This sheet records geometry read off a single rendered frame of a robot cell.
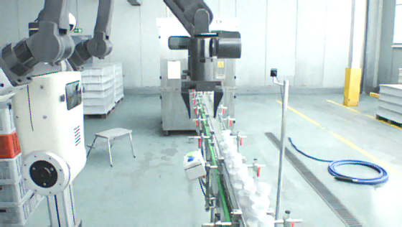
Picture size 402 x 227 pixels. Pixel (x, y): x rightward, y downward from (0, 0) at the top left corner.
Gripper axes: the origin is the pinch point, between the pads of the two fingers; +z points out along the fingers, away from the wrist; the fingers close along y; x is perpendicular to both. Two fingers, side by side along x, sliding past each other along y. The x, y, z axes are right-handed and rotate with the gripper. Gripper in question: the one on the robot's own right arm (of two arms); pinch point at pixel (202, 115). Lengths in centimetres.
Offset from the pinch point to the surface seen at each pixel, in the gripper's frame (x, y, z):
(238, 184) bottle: 15.7, 12.5, 27.4
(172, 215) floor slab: 191, -21, 139
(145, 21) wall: 1021, -141, -116
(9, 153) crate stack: 169, -159, 66
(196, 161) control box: 42, -1, 28
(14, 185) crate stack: 168, -159, 96
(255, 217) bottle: -7.8, 13.0, 25.9
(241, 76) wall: 1020, 193, 79
